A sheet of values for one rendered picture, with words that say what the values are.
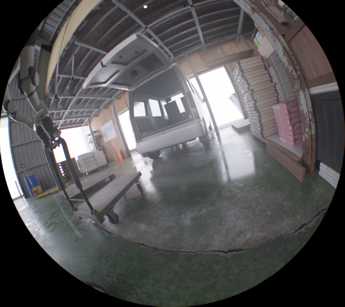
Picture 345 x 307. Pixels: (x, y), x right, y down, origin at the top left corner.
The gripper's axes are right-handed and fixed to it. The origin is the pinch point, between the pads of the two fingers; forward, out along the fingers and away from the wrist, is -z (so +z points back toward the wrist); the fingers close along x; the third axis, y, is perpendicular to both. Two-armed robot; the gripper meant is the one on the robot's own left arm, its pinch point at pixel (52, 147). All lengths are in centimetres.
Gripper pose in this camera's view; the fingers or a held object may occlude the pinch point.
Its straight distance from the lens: 108.5
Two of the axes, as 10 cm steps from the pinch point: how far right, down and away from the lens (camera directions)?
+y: -9.4, 3.2, 1.5
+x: -0.6, -5.5, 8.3
